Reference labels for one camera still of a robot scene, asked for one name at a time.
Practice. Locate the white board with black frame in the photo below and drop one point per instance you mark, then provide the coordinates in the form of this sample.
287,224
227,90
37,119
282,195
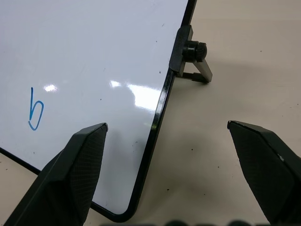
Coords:
89,70

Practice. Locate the black board stand bracket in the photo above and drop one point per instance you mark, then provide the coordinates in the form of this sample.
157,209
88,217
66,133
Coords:
190,57

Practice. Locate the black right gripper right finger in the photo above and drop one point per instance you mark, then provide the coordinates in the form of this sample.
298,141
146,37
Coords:
268,169

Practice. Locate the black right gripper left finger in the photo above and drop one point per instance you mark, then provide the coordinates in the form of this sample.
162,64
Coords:
63,179

